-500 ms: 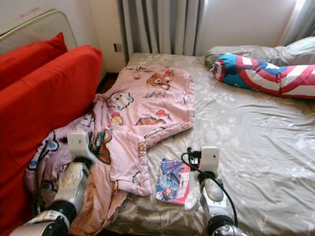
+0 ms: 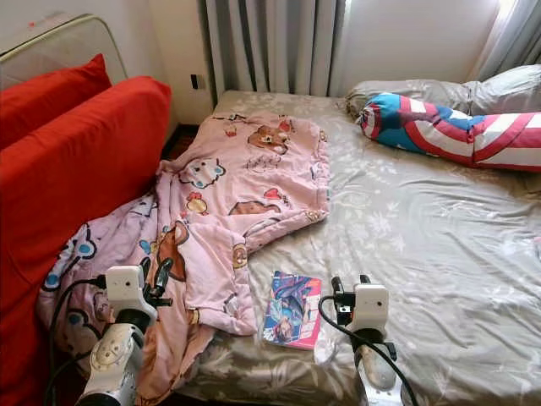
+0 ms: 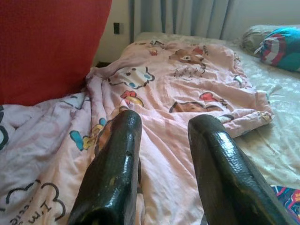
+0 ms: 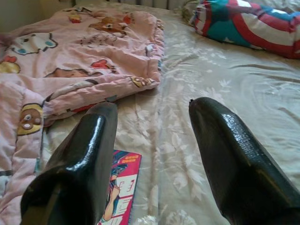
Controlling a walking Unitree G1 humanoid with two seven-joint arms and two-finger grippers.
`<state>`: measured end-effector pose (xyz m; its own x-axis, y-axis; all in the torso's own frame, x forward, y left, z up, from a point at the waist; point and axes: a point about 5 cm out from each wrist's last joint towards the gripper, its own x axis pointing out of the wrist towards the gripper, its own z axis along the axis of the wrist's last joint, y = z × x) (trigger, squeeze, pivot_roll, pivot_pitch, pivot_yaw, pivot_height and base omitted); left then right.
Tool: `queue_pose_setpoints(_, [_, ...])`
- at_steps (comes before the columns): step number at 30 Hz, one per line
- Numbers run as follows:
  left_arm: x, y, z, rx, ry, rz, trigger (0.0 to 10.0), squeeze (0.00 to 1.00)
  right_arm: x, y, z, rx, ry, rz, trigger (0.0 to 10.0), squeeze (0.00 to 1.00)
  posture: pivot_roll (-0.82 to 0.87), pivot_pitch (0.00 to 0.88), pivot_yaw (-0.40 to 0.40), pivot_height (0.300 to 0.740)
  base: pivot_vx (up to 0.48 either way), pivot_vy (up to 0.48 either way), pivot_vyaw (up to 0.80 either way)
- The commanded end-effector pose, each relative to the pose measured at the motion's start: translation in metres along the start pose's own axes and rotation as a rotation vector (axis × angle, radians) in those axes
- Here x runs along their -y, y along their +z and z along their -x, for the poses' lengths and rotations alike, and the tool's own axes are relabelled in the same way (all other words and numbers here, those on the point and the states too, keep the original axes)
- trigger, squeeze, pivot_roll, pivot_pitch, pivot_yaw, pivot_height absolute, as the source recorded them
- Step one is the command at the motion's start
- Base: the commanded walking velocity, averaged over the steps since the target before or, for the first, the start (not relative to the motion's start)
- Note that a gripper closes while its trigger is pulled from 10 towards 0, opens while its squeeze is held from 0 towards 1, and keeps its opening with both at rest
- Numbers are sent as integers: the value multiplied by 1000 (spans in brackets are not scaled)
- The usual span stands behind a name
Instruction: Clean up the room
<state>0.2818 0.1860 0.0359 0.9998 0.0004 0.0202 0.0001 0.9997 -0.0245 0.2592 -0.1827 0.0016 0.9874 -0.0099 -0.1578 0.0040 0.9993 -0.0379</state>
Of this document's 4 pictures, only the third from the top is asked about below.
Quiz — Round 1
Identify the pink cartoon print blanket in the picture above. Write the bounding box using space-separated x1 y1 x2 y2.
0 38 275 225

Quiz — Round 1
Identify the grey pleated curtain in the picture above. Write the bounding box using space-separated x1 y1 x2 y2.
128 0 235 40

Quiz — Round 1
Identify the bed with grey floral sheet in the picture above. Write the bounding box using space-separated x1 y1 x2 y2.
131 30 300 190

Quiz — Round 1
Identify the red white blue bolster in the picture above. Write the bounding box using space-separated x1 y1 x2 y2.
254 26 300 73

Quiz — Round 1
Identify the large red cushion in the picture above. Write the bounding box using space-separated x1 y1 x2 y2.
0 0 113 106

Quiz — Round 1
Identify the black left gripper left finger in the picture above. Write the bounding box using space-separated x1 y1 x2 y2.
67 109 143 225

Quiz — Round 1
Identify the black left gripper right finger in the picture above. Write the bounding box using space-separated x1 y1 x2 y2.
187 114 297 225

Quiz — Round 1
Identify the colourful comic book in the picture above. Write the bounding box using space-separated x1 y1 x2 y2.
270 184 300 222

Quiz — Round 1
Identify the grey knotted pillow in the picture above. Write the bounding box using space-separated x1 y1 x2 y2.
239 24 300 57

